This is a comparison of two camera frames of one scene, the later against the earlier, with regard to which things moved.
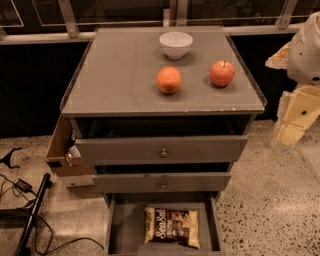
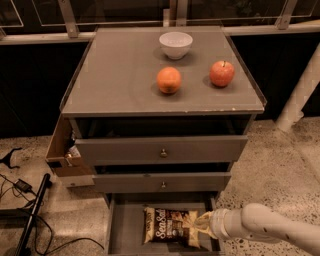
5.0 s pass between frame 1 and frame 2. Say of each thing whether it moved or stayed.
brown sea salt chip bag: stayed
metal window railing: stayed
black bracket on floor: stayed
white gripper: moved
